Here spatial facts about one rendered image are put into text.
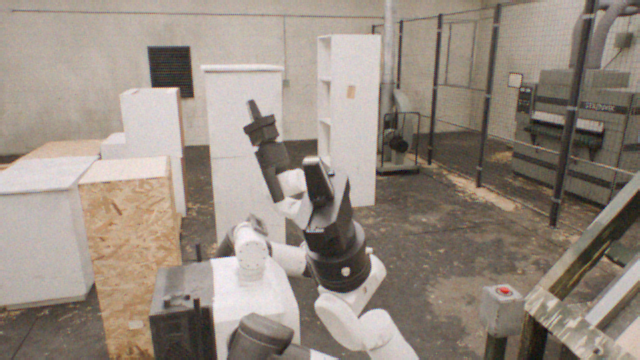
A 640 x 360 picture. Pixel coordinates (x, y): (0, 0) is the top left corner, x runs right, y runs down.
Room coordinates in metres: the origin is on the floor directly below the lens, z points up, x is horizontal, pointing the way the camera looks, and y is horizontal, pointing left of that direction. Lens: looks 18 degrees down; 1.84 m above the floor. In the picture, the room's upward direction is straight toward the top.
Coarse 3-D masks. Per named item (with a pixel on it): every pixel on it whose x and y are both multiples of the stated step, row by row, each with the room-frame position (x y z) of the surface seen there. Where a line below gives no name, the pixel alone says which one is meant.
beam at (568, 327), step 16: (528, 304) 1.53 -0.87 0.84; (544, 304) 1.48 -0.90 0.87; (560, 304) 1.43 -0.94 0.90; (544, 320) 1.42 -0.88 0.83; (560, 320) 1.38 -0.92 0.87; (576, 320) 1.34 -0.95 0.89; (560, 336) 1.33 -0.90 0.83; (576, 336) 1.29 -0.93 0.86; (592, 336) 1.25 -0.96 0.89; (576, 352) 1.25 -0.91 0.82; (592, 352) 1.21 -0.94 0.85; (608, 352) 1.18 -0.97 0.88; (624, 352) 1.15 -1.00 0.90
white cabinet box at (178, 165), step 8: (176, 160) 4.63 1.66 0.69; (184, 160) 5.27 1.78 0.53; (176, 168) 4.63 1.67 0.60; (184, 168) 5.11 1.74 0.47; (176, 176) 4.62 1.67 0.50; (184, 176) 4.95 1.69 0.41; (176, 184) 4.62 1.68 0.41; (184, 184) 4.81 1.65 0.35; (176, 192) 4.62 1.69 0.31; (184, 192) 4.67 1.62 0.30; (176, 200) 4.62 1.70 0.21; (184, 200) 4.65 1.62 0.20; (176, 208) 4.61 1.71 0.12; (184, 208) 4.64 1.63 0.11; (184, 216) 4.63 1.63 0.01
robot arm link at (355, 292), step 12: (372, 264) 0.61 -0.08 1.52; (312, 276) 0.61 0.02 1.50; (360, 276) 0.53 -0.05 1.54; (372, 276) 0.58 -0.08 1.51; (384, 276) 0.62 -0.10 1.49; (324, 288) 0.54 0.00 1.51; (336, 288) 0.53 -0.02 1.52; (348, 288) 0.53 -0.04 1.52; (360, 288) 0.56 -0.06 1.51; (372, 288) 0.58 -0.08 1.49; (348, 300) 0.54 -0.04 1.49; (360, 300) 0.56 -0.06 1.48
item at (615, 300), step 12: (636, 264) 1.36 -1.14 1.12; (624, 276) 1.36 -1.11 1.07; (636, 276) 1.33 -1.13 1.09; (612, 288) 1.35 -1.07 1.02; (624, 288) 1.32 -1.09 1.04; (636, 288) 1.31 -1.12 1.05; (612, 300) 1.32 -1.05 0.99; (624, 300) 1.31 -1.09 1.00; (600, 312) 1.31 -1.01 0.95; (612, 312) 1.30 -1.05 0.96; (600, 324) 1.29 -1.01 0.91
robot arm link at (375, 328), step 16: (320, 304) 0.55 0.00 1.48; (336, 304) 0.54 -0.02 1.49; (336, 320) 0.54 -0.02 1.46; (352, 320) 0.54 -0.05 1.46; (368, 320) 0.61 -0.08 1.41; (384, 320) 0.59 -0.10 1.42; (336, 336) 0.57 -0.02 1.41; (352, 336) 0.54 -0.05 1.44; (368, 336) 0.55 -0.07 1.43; (384, 336) 0.57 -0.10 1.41
